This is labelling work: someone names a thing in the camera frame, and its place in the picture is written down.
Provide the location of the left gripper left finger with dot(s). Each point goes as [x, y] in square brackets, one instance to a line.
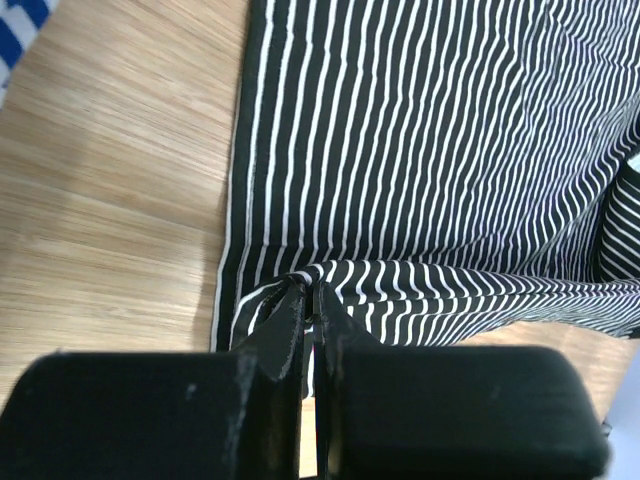
[233, 415]

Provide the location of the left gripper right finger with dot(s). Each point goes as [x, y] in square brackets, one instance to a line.
[462, 412]

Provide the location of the black white striped tank top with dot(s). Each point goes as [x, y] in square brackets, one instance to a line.
[446, 167]

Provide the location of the blue white striped tank top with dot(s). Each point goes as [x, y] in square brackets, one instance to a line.
[20, 23]

